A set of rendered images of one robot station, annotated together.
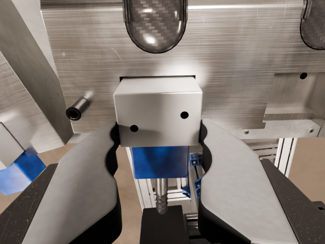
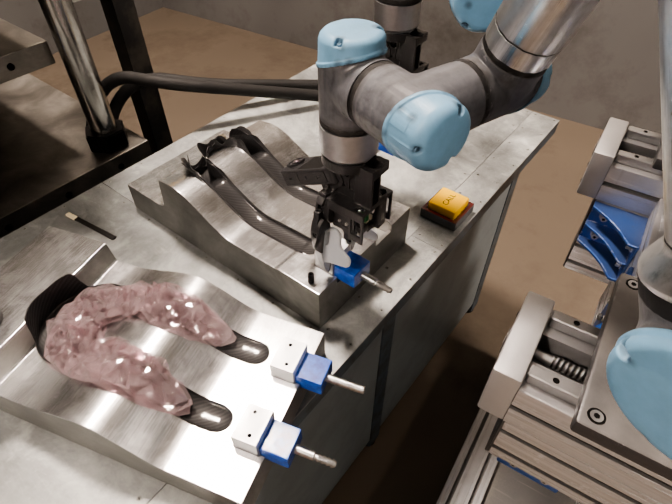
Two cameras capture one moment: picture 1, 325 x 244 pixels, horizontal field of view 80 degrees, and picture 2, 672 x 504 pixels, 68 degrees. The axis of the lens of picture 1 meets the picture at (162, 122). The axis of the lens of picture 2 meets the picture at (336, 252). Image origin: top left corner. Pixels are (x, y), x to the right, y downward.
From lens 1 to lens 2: 0.74 m
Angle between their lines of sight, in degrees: 65
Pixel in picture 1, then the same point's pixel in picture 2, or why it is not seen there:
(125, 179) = not seen: outside the picture
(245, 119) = (366, 242)
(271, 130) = (418, 268)
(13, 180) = (317, 366)
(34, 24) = not seen: hidden behind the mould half
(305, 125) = (427, 253)
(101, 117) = (321, 280)
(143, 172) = (353, 271)
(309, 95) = (383, 231)
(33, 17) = not seen: hidden behind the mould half
